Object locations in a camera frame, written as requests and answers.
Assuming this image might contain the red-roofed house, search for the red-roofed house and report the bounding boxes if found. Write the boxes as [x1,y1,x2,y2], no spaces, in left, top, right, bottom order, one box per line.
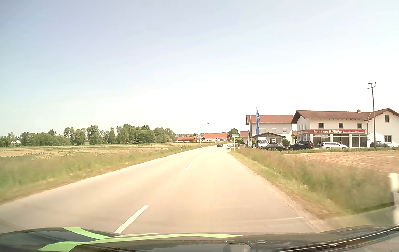
[203,133,229,142]

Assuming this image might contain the blue flag on pole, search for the blue flag on pole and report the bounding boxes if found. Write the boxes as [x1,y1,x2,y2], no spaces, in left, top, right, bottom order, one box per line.
[255,108,261,149]

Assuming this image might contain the grey asphalt road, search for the grey asphalt road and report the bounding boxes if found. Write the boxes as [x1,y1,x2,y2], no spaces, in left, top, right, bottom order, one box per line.
[0,144,317,235]

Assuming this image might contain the white house with red roof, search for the white house with red roof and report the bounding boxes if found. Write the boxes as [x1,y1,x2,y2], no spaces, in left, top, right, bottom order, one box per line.
[240,114,294,147]

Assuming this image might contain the black parked car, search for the black parked car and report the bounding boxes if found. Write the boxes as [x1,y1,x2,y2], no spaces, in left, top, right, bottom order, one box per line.
[288,140,315,151]
[260,142,289,151]

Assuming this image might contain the road markings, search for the road markings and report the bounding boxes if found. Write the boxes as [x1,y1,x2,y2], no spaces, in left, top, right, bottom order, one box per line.
[114,164,307,234]

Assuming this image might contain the car's own bonnet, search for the car's own bonnet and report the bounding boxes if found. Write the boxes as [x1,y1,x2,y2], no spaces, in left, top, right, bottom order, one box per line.
[0,226,399,252]

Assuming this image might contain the row of trees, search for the row of trees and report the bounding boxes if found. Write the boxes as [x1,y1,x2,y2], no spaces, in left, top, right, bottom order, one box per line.
[0,123,178,147]

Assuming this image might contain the grass verge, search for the grass verge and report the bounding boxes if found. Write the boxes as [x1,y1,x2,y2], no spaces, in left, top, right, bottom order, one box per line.
[0,143,210,210]
[228,146,399,231]

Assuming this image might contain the white parked car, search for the white parked car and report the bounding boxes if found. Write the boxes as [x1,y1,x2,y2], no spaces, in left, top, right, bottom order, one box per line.
[319,141,348,150]

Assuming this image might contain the brown mown field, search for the brown mown field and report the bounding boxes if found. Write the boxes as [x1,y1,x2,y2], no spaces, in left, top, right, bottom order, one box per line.
[0,142,200,159]

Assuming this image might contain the white building with red sign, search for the white building with red sign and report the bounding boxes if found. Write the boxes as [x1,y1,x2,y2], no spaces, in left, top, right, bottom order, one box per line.
[291,108,399,149]

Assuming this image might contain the wooden utility pole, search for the wooden utility pole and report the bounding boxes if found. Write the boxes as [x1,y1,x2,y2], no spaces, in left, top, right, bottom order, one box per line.
[367,82,377,148]

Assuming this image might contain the bare brown field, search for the bare brown field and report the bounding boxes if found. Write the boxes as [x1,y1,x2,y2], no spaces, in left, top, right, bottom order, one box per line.
[283,149,399,180]

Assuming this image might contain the lamp post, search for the lamp post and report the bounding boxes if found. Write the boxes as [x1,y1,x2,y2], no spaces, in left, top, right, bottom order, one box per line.
[199,123,210,147]

